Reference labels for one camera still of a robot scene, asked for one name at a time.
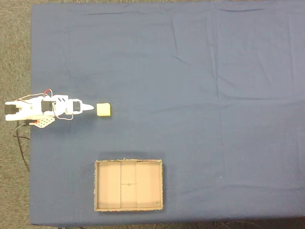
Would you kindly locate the white perforated base plate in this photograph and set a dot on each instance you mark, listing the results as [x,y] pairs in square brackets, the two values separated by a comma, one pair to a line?
[44,122]

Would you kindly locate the yellow foam block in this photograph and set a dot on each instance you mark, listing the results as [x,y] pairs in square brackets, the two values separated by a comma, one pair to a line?
[103,109]

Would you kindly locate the blue cloth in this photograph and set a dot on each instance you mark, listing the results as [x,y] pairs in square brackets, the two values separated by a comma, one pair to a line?
[190,95]

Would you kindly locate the shallow cardboard box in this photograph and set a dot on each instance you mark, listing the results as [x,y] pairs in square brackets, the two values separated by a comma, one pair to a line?
[128,184]

